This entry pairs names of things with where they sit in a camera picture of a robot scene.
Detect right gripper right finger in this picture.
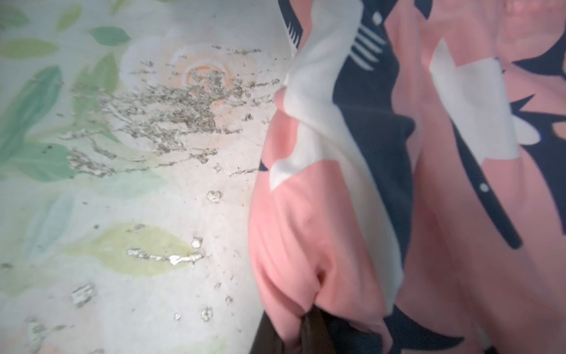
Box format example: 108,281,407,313
301,307,336,354

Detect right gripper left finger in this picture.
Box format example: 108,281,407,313
249,312,283,354

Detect pink shark-print shorts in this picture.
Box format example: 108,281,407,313
249,1,565,353

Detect floral table mat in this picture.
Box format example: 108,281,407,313
1,1,290,353

